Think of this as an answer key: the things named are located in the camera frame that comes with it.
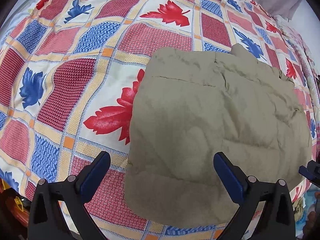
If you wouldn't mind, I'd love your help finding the khaki padded jacket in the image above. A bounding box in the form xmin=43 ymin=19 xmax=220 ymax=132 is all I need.
xmin=124 ymin=44 xmax=312 ymax=228

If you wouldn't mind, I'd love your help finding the pink floral quilt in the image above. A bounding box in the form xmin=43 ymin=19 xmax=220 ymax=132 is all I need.
xmin=273 ymin=15 xmax=319 ymax=106

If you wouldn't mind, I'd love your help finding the patchwork leaf bedspread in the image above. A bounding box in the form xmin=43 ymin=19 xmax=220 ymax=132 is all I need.
xmin=1 ymin=0 xmax=319 ymax=239

